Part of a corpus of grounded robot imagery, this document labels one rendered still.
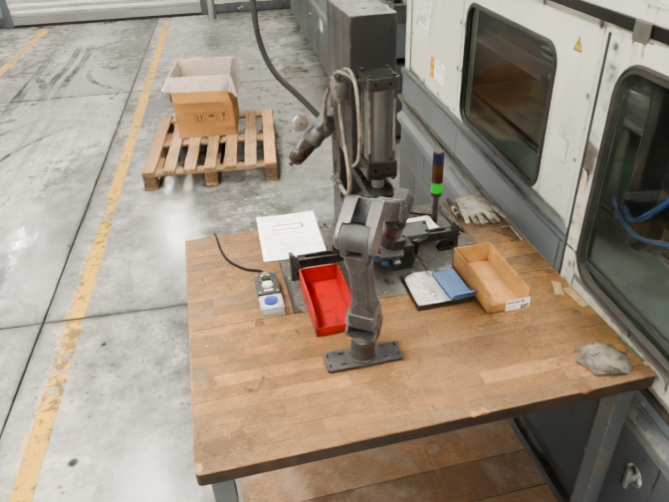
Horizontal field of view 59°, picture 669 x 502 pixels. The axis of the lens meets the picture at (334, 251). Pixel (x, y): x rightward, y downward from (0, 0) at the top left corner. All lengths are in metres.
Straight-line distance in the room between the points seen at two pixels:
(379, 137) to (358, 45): 0.25
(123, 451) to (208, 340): 1.11
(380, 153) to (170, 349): 1.76
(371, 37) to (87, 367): 2.14
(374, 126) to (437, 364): 0.65
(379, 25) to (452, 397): 0.96
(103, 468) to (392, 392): 1.50
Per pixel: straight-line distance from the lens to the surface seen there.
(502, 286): 1.82
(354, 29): 1.62
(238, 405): 1.47
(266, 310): 1.68
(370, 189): 1.72
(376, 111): 1.61
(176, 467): 2.56
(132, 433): 2.73
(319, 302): 1.73
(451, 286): 1.77
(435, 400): 1.46
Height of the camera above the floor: 1.97
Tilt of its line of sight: 33 degrees down
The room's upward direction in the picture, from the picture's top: 2 degrees counter-clockwise
